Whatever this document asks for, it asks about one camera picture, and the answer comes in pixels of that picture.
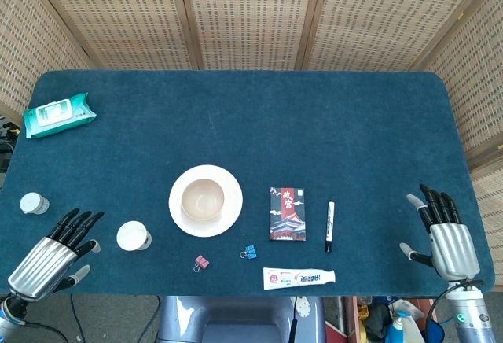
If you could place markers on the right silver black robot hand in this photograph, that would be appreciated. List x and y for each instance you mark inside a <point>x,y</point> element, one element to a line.
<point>452,248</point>

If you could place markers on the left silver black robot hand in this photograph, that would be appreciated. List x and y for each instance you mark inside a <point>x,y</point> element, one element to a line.
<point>43,264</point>

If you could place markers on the flower print paper cup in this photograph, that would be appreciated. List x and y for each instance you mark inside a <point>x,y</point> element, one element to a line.
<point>131,237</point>

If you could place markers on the beige bowl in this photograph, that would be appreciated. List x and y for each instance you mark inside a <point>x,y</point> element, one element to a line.
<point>202,199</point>

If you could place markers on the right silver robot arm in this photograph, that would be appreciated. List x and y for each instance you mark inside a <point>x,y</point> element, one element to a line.
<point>471,315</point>

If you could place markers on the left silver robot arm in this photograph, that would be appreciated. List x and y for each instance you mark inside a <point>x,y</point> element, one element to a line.
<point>8,317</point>

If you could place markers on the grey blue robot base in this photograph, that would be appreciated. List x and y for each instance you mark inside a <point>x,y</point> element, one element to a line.
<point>236,319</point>

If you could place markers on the white paper plate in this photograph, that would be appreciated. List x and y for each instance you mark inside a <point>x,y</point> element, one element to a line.
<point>233,201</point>

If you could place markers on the small white jar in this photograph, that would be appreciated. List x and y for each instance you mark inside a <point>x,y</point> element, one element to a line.
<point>33,203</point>

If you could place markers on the blue spray bottle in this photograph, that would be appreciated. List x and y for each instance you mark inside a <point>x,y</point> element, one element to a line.
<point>395,329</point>

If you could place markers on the black white whiteboard marker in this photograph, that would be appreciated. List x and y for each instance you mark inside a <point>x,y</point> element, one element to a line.
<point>329,225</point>

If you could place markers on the red wooden shelf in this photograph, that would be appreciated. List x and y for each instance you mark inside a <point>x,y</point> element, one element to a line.
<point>349,319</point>

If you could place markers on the green wet wipes pack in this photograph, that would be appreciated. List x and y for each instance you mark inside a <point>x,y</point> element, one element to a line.
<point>59,116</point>

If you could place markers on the white toothpaste tube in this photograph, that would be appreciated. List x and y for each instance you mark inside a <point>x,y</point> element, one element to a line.
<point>298,278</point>

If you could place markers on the pink binder clip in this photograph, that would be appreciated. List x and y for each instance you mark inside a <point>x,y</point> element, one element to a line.
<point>202,261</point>

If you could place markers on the dark palace print card box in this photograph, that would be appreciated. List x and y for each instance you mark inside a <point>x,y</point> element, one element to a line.
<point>288,217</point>

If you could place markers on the blue binder clip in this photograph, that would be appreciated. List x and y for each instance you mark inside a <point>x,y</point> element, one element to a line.
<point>250,251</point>

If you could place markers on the blue carpet table cover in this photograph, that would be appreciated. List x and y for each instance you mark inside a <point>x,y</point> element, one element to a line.
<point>275,122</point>

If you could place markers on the woven bamboo folding screen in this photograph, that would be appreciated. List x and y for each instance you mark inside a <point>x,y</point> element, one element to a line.
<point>251,12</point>

